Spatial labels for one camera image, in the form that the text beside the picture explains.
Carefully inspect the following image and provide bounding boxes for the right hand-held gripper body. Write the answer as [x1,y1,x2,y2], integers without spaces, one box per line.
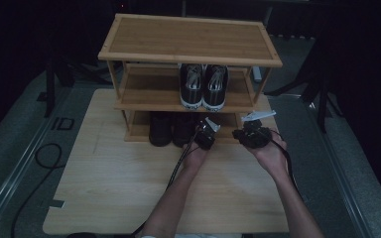
[241,110,277,150]

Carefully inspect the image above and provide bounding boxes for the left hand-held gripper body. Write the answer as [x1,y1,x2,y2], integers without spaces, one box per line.
[193,116,222,151]

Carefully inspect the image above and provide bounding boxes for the black slip-on shoe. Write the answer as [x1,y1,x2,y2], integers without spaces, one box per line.
[172,112,200,149]
[148,111,174,148]

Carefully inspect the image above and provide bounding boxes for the black canvas sneaker white laces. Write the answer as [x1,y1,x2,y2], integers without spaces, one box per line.
[179,63,204,111]
[201,63,229,113]

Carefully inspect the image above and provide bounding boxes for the wooden shoe rack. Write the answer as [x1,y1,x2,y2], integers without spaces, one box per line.
[97,13,284,145]

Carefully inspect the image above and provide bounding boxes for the person's left hand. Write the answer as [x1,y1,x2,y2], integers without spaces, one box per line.
[182,141,210,171]

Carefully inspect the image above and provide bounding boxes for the person's right hand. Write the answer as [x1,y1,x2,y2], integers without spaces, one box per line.
[246,130,290,179]

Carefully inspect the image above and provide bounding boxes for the white object behind rack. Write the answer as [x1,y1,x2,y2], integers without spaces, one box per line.
[251,65,263,83]

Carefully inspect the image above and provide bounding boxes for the black tripod stand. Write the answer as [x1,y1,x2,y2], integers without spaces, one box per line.
[264,43,346,134]

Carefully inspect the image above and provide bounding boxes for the black metal stand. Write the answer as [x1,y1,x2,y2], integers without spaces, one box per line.
[43,58,77,119]

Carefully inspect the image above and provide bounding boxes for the black floor cable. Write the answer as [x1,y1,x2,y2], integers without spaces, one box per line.
[10,142,64,238]

